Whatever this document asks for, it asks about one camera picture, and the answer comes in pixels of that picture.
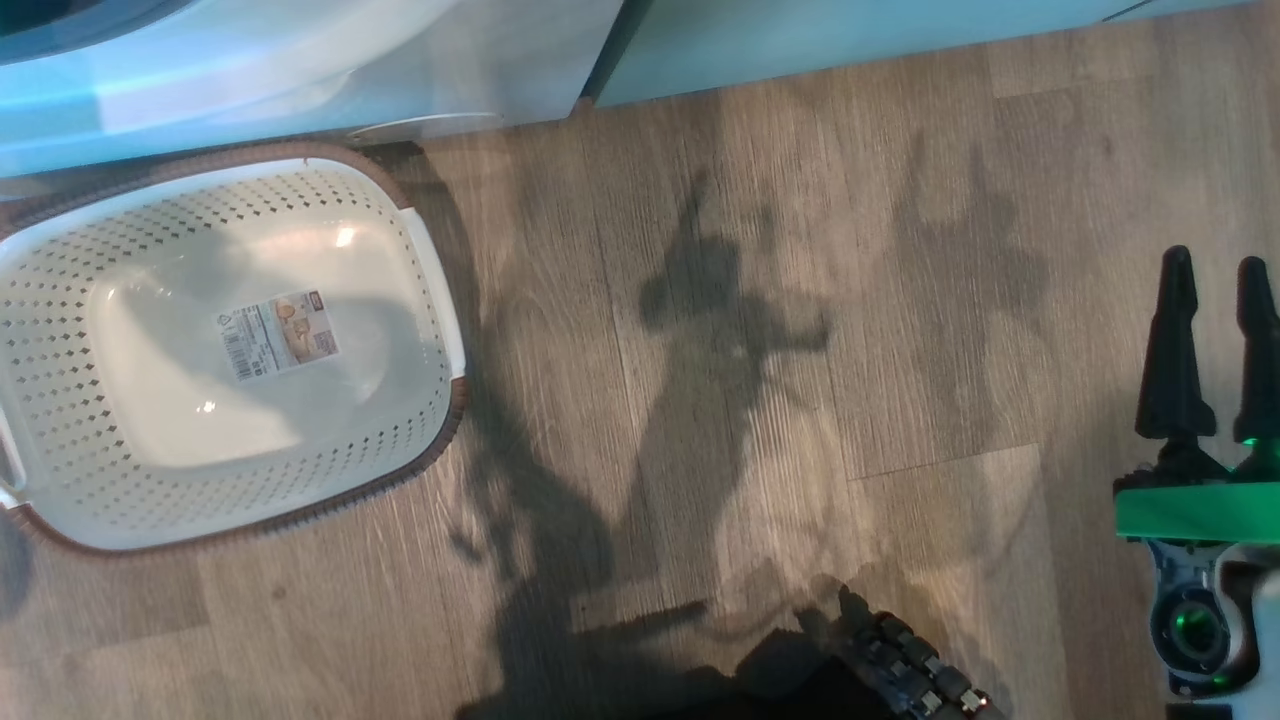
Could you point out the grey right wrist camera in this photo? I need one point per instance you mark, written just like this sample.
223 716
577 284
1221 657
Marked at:
1195 625

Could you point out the paper product label sticker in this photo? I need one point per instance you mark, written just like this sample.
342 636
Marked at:
280 335

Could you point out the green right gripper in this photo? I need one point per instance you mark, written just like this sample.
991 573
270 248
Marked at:
1200 515

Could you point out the white front-load washing machine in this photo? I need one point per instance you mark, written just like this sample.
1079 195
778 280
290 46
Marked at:
500 60

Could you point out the white perforated laundry basket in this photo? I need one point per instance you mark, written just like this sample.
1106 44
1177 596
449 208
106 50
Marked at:
240 430

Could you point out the round drain filter cover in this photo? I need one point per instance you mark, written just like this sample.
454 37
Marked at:
430 125

